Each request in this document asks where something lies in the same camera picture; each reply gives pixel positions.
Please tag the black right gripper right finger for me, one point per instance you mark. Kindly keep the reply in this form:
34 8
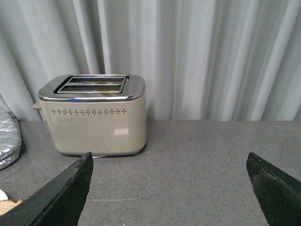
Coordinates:
278 193

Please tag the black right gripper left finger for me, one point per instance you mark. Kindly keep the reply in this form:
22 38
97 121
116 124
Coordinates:
59 203

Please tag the brown-crusted bread slice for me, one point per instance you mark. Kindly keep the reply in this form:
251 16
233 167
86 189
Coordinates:
7 205

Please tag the cream two-slot toaster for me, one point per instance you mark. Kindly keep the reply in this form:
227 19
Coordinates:
104 114

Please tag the white round plate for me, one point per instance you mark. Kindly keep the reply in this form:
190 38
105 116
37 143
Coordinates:
3 196

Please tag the silver quilted oven mitt bottom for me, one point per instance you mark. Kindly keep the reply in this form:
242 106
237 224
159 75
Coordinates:
7 160

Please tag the silver quilted oven mitt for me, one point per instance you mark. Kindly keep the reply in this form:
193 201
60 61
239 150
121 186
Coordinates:
10 136
7 160

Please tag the silver quilted oven mitt top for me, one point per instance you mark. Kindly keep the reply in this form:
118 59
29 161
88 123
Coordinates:
10 136

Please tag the grey pleated curtain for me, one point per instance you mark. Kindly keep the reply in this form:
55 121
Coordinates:
216 60

